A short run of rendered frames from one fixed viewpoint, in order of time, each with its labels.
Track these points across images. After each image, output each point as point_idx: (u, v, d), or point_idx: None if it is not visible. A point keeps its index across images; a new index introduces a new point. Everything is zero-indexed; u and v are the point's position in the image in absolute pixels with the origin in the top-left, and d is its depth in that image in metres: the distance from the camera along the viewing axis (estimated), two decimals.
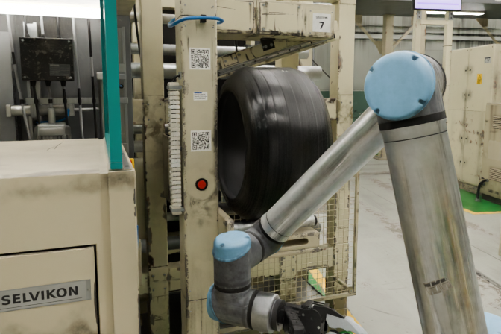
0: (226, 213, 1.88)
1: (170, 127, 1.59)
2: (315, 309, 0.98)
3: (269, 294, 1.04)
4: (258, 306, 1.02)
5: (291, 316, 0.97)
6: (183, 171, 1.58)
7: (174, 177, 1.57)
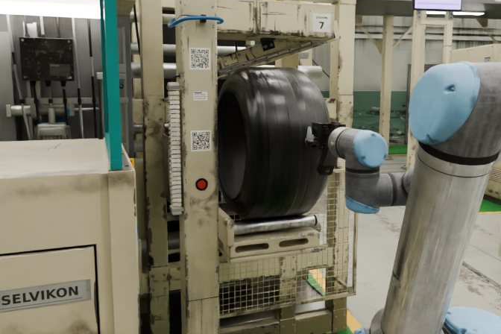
0: (227, 206, 1.86)
1: (170, 127, 1.59)
2: None
3: None
4: None
5: (336, 159, 1.34)
6: (183, 171, 1.58)
7: (174, 177, 1.57)
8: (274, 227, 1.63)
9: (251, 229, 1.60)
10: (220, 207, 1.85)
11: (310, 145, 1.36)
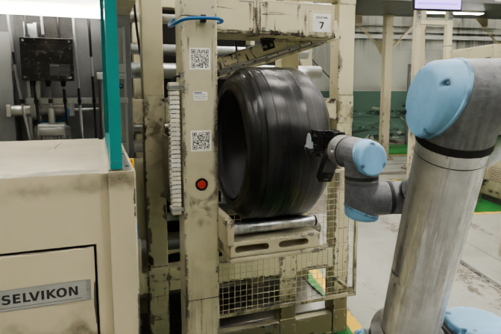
0: None
1: (170, 127, 1.59)
2: None
3: None
4: None
5: (335, 165, 1.35)
6: (183, 171, 1.58)
7: (174, 177, 1.57)
8: None
9: None
10: None
11: (309, 151, 1.37)
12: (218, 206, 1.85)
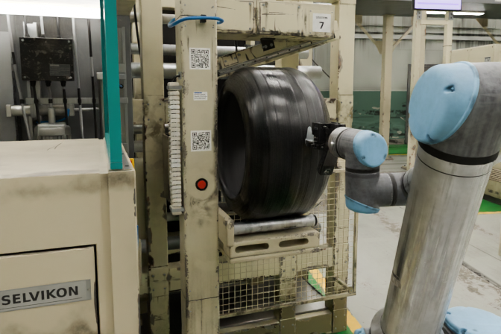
0: None
1: (170, 127, 1.59)
2: None
3: None
4: None
5: (336, 159, 1.34)
6: (183, 171, 1.58)
7: (174, 177, 1.57)
8: (272, 218, 1.64)
9: (249, 221, 1.62)
10: None
11: (310, 145, 1.37)
12: (218, 203, 1.86)
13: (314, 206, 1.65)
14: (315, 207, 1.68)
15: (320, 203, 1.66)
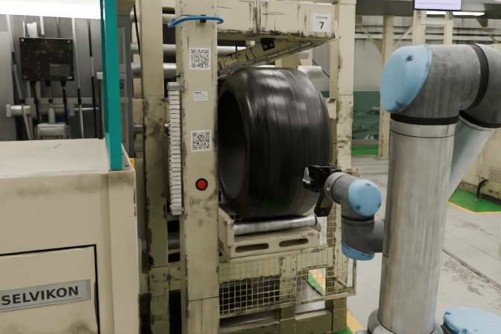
0: (227, 204, 1.86)
1: (170, 127, 1.59)
2: None
3: None
4: None
5: (332, 201, 1.37)
6: (183, 171, 1.58)
7: (174, 177, 1.57)
8: (273, 229, 1.63)
9: (251, 231, 1.60)
10: (219, 205, 1.85)
11: (307, 187, 1.39)
12: None
13: None
14: None
15: None
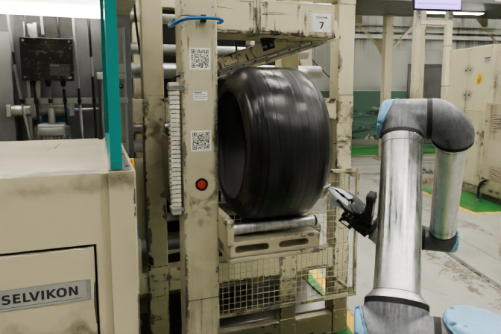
0: (227, 207, 1.86)
1: (170, 127, 1.59)
2: (352, 211, 1.54)
3: (376, 235, 1.52)
4: None
5: (370, 211, 1.52)
6: (183, 171, 1.58)
7: (174, 177, 1.57)
8: (273, 229, 1.63)
9: (251, 231, 1.60)
10: (220, 208, 1.85)
11: (357, 199, 1.60)
12: None
13: (321, 193, 1.59)
14: (323, 196, 1.62)
15: (327, 189, 1.60)
